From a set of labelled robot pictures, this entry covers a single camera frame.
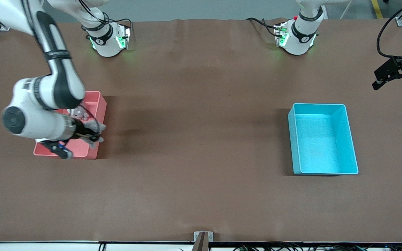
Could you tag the plain grey plush toy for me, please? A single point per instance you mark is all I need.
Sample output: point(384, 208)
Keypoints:
point(90, 124)

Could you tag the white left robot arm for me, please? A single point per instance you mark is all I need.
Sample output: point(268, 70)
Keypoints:
point(300, 38)

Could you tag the grey plush toy white face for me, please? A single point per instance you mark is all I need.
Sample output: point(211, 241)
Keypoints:
point(78, 112)

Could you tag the blue plastic box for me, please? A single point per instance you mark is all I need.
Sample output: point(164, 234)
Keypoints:
point(321, 146)

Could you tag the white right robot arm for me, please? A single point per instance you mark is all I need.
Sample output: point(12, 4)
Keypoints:
point(30, 122)

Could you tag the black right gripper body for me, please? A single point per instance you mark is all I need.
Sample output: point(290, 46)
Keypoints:
point(82, 132)

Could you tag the small metal table bracket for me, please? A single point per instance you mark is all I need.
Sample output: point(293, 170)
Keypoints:
point(196, 237)

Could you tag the pink plastic box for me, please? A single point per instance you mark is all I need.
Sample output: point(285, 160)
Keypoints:
point(98, 103)

